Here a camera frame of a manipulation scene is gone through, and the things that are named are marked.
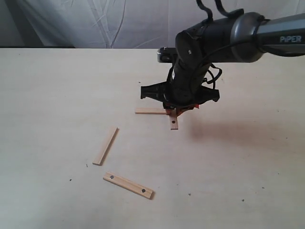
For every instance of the wood strip holes bottom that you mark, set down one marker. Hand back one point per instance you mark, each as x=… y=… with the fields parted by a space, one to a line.
x=129 y=185

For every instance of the white backdrop cloth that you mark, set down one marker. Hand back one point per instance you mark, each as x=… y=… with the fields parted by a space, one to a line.
x=106 y=24

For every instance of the wood strip holes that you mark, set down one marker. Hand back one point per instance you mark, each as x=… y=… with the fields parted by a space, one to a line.
x=129 y=185
x=173 y=120

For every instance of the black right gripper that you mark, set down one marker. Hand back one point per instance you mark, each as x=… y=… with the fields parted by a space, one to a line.
x=184 y=88

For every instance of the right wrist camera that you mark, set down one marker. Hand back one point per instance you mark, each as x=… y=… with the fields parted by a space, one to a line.
x=166 y=55

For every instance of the plain wood strip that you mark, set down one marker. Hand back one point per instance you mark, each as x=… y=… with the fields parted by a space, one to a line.
x=150 y=111
x=98 y=161

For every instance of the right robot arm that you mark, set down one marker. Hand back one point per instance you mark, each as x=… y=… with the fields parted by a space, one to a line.
x=197 y=49

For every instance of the plain wood strip top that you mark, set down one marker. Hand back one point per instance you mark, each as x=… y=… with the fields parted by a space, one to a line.
x=150 y=111

